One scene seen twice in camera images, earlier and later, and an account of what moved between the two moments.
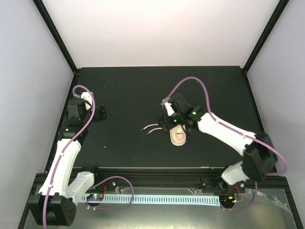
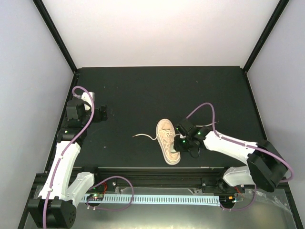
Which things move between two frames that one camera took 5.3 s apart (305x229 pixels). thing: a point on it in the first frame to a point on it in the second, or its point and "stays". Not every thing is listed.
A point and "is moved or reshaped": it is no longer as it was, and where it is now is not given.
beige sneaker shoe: x=178 y=135 is moved or reshaped
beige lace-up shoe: x=153 y=130 to x=167 y=136
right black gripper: x=164 y=122 to x=177 y=147
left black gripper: x=97 y=118 stays
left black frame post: x=47 y=20 stays
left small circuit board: x=94 y=197 stays
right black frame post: x=265 y=35 stays
